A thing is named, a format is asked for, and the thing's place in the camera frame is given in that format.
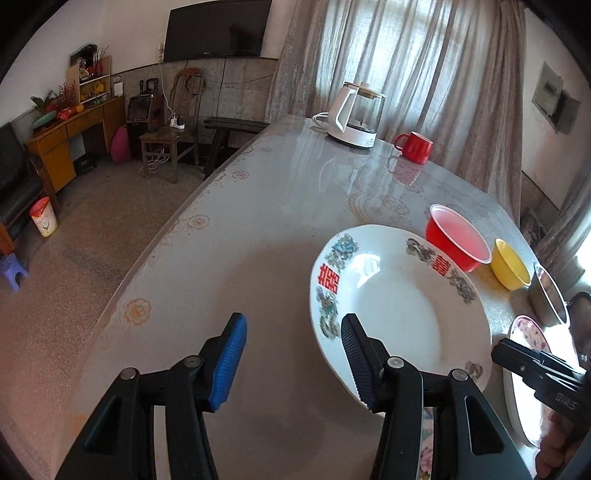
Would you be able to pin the stainless steel bowl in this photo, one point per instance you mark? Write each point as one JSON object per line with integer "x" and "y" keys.
{"x": 547, "y": 295}

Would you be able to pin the black speaker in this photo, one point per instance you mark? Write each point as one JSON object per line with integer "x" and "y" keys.
{"x": 141, "y": 115}

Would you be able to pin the grey wall meter box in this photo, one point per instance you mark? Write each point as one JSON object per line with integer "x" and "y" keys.
{"x": 547, "y": 92}

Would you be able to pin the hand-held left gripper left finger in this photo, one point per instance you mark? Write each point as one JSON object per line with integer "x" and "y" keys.
{"x": 228, "y": 364}

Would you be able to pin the white glass electric kettle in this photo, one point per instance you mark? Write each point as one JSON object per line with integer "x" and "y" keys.
{"x": 344, "y": 110}

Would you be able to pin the large white floral plate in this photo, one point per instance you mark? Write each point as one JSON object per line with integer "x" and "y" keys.
{"x": 406, "y": 304}

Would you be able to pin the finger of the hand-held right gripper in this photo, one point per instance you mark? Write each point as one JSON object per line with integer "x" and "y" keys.
{"x": 517, "y": 357}

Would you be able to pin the white power strip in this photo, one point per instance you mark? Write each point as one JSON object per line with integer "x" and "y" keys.
{"x": 178, "y": 123}

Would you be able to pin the yellow plastic bowl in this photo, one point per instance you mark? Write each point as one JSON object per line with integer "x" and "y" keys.
{"x": 508, "y": 265}

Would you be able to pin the red mug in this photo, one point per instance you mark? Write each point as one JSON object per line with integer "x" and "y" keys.
{"x": 418, "y": 147}

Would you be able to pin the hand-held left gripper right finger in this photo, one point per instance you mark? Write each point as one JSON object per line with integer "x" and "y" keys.
{"x": 355, "y": 364}

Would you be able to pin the black wall television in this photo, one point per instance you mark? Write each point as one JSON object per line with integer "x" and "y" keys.
{"x": 217, "y": 27}

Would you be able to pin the beige lace curtain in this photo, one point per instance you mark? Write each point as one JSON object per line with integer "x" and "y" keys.
{"x": 415, "y": 55}

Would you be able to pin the pink floral plate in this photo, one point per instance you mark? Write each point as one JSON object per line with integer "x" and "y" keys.
{"x": 528, "y": 332}
{"x": 427, "y": 443}

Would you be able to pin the yellow wooden desk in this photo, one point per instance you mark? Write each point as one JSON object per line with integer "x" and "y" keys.
{"x": 51, "y": 152}

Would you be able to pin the black sofa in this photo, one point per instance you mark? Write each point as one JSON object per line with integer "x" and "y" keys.
{"x": 14, "y": 184}

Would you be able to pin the pink bag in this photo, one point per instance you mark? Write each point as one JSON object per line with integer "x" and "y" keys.
{"x": 120, "y": 145}

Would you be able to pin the white desk shelf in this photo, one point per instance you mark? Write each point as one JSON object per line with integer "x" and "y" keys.
{"x": 94, "y": 87}

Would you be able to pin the green tray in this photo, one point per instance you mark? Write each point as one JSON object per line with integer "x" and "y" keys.
{"x": 44, "y": 121}

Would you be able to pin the purple plastic stool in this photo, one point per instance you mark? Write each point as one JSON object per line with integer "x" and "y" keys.
{"x": 14, "y": 272}

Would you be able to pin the person's right hand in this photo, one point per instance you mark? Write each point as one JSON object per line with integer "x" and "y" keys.
{"x": 554, "y": 447}

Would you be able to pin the red plastic bowl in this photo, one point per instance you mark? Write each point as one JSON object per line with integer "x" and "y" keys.
{"x": 455, "y": 235}

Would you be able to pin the wooden chair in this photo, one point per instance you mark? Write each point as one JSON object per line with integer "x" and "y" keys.
{"x": 184, "y": 92}

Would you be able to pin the dark wooden bench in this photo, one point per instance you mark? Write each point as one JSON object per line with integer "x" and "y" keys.
{"x": 231, "y": 124}

